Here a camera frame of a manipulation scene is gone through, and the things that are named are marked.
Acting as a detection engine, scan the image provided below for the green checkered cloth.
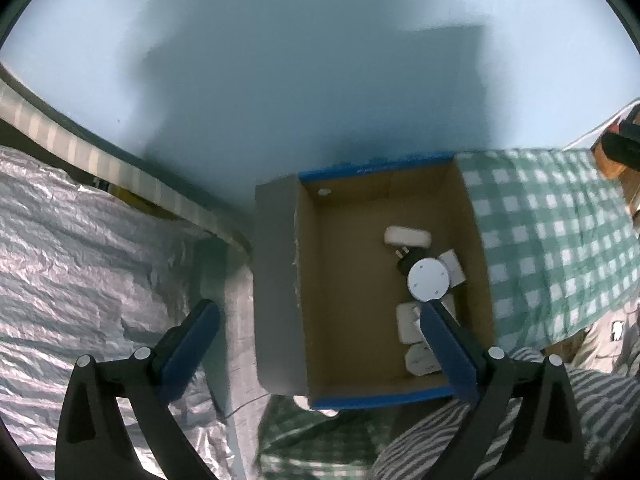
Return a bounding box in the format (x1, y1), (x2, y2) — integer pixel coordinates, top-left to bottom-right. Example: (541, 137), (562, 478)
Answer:
(257, 147), (636, 480)

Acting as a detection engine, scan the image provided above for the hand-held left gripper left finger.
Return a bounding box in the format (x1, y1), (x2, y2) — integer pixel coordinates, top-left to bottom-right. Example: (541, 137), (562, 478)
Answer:
(55, 299), (222, 480)

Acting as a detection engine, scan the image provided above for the white round device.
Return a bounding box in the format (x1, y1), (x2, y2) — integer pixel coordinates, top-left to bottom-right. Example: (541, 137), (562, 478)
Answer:
(406, 256), (452, 303)

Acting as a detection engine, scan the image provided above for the white square charger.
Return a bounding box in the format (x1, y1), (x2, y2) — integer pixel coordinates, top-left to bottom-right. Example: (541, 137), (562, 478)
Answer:
(437, 249), (467, 289)
(396, 302), (426, 345)

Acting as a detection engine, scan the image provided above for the beige cloth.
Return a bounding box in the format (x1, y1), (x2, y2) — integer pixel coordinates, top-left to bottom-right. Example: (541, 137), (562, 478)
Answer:
(570, 300), (640, 373)

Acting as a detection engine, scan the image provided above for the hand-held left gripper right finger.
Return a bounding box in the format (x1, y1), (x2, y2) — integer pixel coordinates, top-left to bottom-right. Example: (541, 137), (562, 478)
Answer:
(419, 302), (586, 480)

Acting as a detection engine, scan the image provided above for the white rounded charger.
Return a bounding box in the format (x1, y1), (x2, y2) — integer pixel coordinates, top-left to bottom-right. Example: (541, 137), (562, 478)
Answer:
(404, 342), (443, 376)

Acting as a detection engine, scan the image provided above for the black plug adapter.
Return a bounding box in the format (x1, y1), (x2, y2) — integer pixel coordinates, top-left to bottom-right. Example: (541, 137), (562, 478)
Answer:
(392, 245), (426, 277)

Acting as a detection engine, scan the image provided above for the striped mattress edge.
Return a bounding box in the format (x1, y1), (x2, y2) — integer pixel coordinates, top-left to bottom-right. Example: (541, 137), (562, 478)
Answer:
(0, 62), (251, 256)

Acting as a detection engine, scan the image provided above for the blue-edged cardboard box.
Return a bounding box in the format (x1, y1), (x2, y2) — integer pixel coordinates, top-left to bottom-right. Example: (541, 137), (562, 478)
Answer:
(252, 152), (501, 411)

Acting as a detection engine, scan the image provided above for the white oval earbud case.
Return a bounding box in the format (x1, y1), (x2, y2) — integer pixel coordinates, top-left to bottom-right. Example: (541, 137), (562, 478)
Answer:
(384, 225), (433, 250)

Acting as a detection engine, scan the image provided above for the black and brown object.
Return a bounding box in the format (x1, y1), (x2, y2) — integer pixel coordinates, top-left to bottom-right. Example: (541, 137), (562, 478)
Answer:
(590, 107), (640, 181)

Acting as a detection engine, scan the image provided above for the crinkled silver foil sheet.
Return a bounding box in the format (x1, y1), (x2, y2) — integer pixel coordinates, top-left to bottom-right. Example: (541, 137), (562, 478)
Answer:
(0, 145), (251, 480)

